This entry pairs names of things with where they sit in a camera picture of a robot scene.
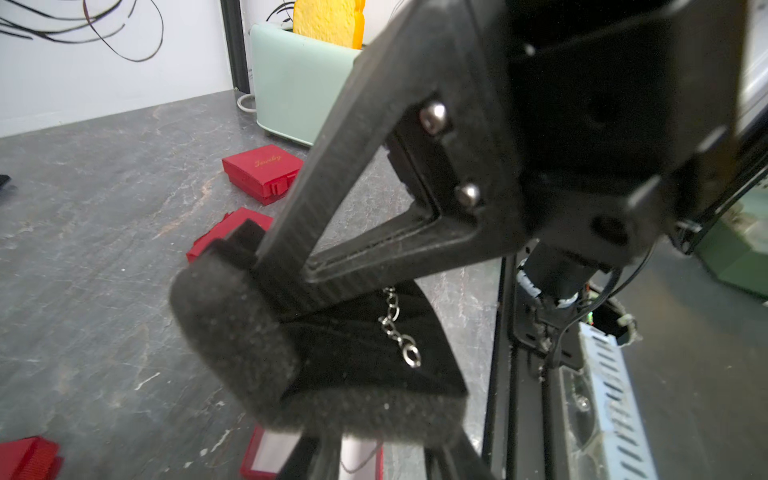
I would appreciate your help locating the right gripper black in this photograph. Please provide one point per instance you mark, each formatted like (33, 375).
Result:
(628, 112)

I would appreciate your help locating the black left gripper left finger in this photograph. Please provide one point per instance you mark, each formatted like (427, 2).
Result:
(313, 458)

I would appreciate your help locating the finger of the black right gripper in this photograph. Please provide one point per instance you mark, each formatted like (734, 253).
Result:
(434, 86)

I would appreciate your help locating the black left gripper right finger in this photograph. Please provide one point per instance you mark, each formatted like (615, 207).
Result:
(457, 460)

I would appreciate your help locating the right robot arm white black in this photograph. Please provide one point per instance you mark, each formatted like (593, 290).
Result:
(469, 129)

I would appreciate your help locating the yellow toast slice front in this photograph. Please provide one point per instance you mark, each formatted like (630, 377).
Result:
(338, 22)

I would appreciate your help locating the mint green toaster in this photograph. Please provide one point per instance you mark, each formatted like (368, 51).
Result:
(295, 81)

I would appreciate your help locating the white slotted cable duct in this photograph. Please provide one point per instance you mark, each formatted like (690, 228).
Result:
(605, 438)

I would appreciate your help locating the black vertical frame post right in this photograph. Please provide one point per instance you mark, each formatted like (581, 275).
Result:
(235, 40)

